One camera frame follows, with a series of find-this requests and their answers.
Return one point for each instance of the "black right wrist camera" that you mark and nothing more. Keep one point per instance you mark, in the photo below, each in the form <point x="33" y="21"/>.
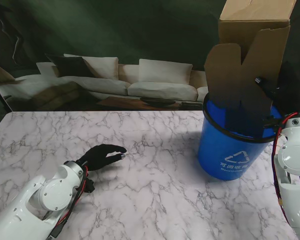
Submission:
<point x="270" y="122"/>

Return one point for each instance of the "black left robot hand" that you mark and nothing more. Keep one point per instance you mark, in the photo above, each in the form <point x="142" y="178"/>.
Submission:
<point x="100" y="157"/>

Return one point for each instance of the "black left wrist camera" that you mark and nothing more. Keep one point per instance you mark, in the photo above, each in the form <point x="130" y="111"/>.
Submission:
<point x="90" y="186"/>

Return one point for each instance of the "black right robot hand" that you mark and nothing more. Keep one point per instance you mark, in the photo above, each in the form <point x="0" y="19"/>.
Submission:
<point x="287" y="92"/>

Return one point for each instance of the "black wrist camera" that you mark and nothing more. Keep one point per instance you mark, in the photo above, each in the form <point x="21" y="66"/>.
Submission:
<point x="90" y="186"/>
<point x="270" y="122"/>

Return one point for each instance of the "blue recycling bin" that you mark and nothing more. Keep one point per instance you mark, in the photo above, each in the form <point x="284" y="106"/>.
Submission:
<point x="215" y="155"/>

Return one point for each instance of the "printed sofa backdrop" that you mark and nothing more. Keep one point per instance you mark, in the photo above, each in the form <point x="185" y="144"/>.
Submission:
<point x="115" y="30"/>

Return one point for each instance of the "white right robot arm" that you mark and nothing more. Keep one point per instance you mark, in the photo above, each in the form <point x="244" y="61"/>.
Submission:
<point x="295" y="162"/>

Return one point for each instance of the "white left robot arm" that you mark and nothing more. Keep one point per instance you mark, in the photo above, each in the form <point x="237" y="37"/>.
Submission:
<point x="40" y="197"/>

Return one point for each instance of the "brown cardboard box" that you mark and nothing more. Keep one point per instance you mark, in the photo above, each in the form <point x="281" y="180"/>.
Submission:
<point x="247" y="62"/>

